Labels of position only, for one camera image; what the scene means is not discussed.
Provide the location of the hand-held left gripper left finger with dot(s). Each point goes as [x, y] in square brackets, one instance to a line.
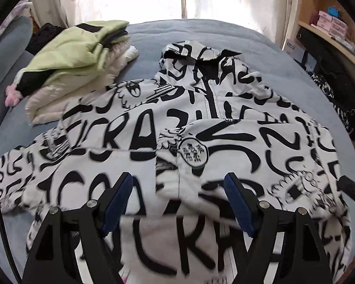
[118, 202]

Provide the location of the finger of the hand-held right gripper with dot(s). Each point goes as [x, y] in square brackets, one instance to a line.
[349, 190]

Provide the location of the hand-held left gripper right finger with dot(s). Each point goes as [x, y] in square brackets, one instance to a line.
[240, 205]

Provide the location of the black and white printed jacket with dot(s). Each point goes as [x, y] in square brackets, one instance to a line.
[142, 142]

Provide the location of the black and white patterned cloth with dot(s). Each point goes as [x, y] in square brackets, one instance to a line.
[324, 87]

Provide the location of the white folded puffer jacket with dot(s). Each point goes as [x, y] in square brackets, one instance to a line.
[53, 97]

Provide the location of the pink fluffy cloth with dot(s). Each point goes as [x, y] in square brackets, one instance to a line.
[11, 96]

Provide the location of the white labelled box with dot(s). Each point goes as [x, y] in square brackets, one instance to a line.
[291, 48]

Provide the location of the light green folded jacket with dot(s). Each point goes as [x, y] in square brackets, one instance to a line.
[74, 50]

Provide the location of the blue bed blanket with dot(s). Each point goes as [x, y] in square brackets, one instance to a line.
[254, 44]

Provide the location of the stack of pink boxes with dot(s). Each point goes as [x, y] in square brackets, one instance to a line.
[337, 26]

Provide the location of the small blue box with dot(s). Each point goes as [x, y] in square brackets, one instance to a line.
[333, 11]

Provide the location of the blue-grey pillow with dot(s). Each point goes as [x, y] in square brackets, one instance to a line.
[6, 53]

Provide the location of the white floral curtain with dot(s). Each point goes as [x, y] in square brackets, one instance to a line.
[224, 0]

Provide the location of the striped folded cloth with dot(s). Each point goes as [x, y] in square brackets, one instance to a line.
[9, 20]

